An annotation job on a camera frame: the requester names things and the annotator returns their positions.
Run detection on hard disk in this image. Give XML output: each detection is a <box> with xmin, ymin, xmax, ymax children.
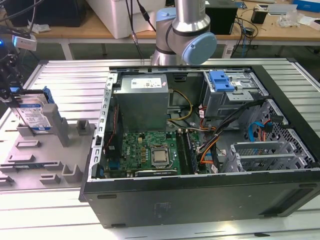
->
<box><xmin>1</xmin><ymin>86</ymin><xmax>55</xmax><ymax>133</ymax></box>

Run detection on blue data wire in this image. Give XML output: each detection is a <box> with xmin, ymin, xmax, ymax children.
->
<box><xmin>247</xmin><ymin>119</ymin><xmax>273</xmax><ymax>149</ymax></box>

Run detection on orange power wire black plug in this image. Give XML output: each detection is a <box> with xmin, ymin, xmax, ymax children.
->
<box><xmin>259</xmin><ymin>121</ymin><xmax>275</xmax><ymax>142</ymax></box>

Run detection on metal disk bay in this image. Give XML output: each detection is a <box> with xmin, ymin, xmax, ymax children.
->
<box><xmin>222</xmin><ymin>141</ymin><xmax>315</xmax><ymax>173</ymax></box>

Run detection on crumpled white paper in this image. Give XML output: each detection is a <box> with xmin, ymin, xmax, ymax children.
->
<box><xmin>29</xmin><ymin>23</ymin><xmax>52</xmax><ymax>34</ymax></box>

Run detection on wooden desk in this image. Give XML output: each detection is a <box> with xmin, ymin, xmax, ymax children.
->
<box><xmin>0</xmin><ymin>0</ymin><xmax>320</xmax><ymax>47</ymax></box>

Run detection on black computer tower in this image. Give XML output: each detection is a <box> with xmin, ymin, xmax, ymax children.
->
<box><xmin>205</xmin><ymin>6</ymin><xmax>238</xmax><ymax>36</ymax></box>
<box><xmin>4</xmin><ymin>0</ymin><xmax>87</xmax><ymax>28</ymax></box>

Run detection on green RAM stick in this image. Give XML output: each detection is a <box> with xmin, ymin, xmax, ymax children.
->
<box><xmin>12</xmin><ymin>163</ymin><xmax>46</xmax><ymax>170</ymax></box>

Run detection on grey parts rack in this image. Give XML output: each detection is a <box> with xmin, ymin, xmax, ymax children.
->
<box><xmin>0</xmin><ymin>103</ymin><xmax>97</xmax><ymax>192</ymax></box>

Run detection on white foam box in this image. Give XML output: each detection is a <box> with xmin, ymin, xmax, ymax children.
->
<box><xmin>86</xmin><ymin>0</ymin><xmax>158</xmax><ymax>40</ymax></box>

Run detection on black case fan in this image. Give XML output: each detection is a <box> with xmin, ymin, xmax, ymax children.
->
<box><xmin>103</xmin><ymin>102</ymin><xmax>125</xmax><ymax>159</ymax></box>

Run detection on grey power supply unit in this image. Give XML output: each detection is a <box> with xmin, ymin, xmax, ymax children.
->
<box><xmin>112</xmin><ymin>74</ymin><xmax>169</xmax><ymax>133</ymax></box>

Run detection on green motherboard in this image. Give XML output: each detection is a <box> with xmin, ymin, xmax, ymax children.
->
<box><xmin>107</xmin><ymin>129</ymin><xmax>208</xmax><ymax>179</ymax></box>

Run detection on silver CPU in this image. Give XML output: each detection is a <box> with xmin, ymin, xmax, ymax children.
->
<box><xmin>152</xmin><ymin>150</ymin><xmax>169</xmax><ymax>163</ymax></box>

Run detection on black CPU socket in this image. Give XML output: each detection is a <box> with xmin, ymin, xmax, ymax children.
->
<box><xmin>149</xmin><ymin>146</ymin><xmax>173</xmax><ymax>169</ymax></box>

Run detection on black graphics card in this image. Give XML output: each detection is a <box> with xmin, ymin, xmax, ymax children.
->
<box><xmin>134</xmin><ymin>169</ymin><xmax>179</xmax><ymax>178</ymax></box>

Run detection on black RAM slot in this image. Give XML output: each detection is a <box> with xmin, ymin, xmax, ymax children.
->
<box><xmin>176</xmin><ymin>129</ymin><xmax>189</xmax><ymax>175</ymax></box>

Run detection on RAM stick with chips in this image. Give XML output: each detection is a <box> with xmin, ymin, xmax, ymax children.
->
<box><xmin>184</xmin><ymin>129</ymin><xmax>200</xmax><ymax>175</ymax></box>

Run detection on blue plastic drive latch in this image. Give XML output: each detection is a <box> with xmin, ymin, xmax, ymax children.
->
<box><xmin>209</xmin><ymin>70</ymin><xmax>236</xmax><ymax>92</ymax></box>

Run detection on metal optical drive cage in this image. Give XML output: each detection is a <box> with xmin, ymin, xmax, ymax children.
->
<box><xmin>201</xmin><ymin>69</ymin><xmax>270</xmax><ymax>121</ymax></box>

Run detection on black open PC case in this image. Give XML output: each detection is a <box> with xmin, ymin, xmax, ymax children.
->
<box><xmin>78</xmin><ymin>57</ymin><xmax>320</xmax><ymax>229</ymax></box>

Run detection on small black box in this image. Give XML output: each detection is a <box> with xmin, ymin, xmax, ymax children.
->
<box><xmin>251</xmin><ymin>8</ymin><xmax>268</xmax><ymax>25</ymax></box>

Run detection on grey flat box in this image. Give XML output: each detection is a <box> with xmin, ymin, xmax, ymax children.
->
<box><xmin>267</xmin><ymin>4</ymin><xmax>298</xmax><ymax>16</ymax></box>

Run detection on clear plastic bags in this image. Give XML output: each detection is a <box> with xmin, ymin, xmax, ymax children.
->
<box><xmin>277</xmin><ymin>12</ymin><xmax>307</xmax><ymax>28</ymax></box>

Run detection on blue cardboard box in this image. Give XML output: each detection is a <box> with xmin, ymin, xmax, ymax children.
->
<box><xmin>292</xmin><ymin>0</ymin><xmax>320</xmax><ymax>11</ymax></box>

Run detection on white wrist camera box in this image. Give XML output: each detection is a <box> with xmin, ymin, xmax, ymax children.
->
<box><xmin>11</xmin><ymin>34</ymin><xmax>38</xmax><ymax>52</ymax></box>

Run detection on thin cable with metal plug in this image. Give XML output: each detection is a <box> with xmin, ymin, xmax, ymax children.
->
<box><xmin>124</xmin><ymin>0</ymin><xmax>157</xmax><ymax>60</ymax></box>

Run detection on yellow and black wires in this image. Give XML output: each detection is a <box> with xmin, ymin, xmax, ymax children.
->
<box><xmin>167</xmin><ymin>89</ymin><xmax>193</xmax><ymax>123</ymax></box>

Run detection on black cable bundle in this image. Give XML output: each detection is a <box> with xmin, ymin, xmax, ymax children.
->
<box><xmin>197</xmin><ymin>98</ymin><xmax>266</xmax><ymax>156</ymax></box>

